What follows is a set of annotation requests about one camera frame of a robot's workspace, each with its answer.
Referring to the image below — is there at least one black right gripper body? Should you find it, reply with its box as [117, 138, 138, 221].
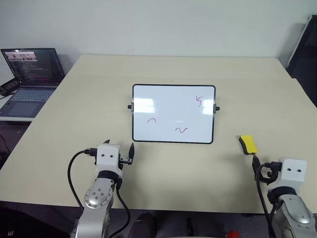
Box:
[257, 160, 282, 185]

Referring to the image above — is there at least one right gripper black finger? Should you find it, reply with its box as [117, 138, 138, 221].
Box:
[252, 154, 261, 175]

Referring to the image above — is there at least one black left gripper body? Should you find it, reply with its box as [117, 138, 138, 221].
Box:
[118, 153, 133, 166]

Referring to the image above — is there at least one yellow and black eraser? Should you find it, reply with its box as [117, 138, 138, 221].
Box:
[238, 134, 259, 156]

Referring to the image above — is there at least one small black-framed whiteboard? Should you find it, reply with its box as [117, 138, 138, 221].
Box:
[127, 84, 221, 145]

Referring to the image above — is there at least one dark rounded shape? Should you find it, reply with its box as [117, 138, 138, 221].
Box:
[133, 212, 159, 238]

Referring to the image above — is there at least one open dark laptop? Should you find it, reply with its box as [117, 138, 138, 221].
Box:
[0, 48, 66, 119]

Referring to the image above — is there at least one black seat with white logo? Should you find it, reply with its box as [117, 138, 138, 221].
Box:
[0, 200, 84, 238]

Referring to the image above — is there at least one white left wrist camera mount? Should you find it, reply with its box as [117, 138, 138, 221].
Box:
[95, 144, 121, 175]

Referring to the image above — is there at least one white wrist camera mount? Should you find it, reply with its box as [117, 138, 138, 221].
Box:
[279, 158, 308, 184]
[95, 144, 121, 175]

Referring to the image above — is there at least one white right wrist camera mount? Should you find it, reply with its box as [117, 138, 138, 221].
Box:
[279, 158, 308, 184]

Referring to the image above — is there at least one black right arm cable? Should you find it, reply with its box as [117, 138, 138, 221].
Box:
[255, 165, 277, 238]

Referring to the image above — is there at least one black panel with white frame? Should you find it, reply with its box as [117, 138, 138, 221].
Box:
[285, 14, 317, 108]

